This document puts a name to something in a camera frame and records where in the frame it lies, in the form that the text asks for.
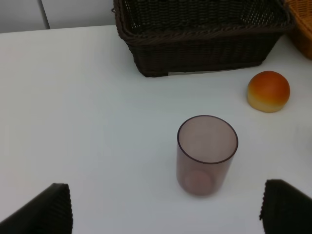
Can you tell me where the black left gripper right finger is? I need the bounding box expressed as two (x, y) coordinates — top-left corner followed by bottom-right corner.
(259, 179), (312, 234)

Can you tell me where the translucent purple plastic cup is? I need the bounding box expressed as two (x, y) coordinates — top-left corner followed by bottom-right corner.
(176, 115), (238, 196)

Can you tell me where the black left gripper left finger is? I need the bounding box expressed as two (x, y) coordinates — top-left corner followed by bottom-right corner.
(0, 183), (73, 234)

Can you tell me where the orange wicker basket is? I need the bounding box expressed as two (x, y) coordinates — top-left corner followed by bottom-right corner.
(285, 0), (312, 60)

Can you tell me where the dark brown wicker basket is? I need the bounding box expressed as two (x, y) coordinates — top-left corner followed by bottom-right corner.
(113, 0), (295, 77)

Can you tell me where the red yellow peach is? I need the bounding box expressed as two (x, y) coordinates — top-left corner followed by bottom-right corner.
(247, 71), (291, 113)

